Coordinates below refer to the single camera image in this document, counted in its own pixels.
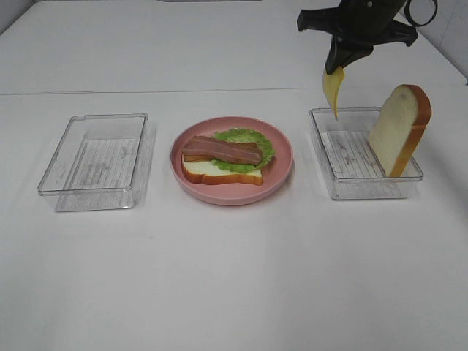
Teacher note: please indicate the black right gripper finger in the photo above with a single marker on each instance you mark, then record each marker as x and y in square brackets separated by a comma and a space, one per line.
[336, 55]
[355, 54]

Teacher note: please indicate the pink round plate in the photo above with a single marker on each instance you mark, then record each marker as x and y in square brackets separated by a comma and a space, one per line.
[274, 175]

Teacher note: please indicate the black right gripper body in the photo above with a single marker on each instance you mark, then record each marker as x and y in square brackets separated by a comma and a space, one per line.
[358, 24]

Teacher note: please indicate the green lettuce leaf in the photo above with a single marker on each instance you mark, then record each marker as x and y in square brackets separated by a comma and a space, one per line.
[241, 135]

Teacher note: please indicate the bread slice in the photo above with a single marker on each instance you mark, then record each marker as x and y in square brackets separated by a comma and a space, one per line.
[399, 128]
[203, 172]

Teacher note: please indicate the clear plastic tray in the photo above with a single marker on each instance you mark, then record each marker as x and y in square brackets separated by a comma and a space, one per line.
[102, 162]
[350, 169]

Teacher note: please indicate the yellow cheese slice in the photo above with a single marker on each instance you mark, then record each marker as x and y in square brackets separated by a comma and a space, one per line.
[331, 84]

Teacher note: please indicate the clear left plastic tray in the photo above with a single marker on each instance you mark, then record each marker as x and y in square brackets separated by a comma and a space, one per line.
[102, 162]

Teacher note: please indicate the clear right plastic tray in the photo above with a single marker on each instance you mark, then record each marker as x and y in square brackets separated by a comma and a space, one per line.
[350, 169]

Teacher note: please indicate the bacon strip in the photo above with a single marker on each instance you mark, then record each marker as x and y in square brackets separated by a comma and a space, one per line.
[211, 140]
[227, 153]

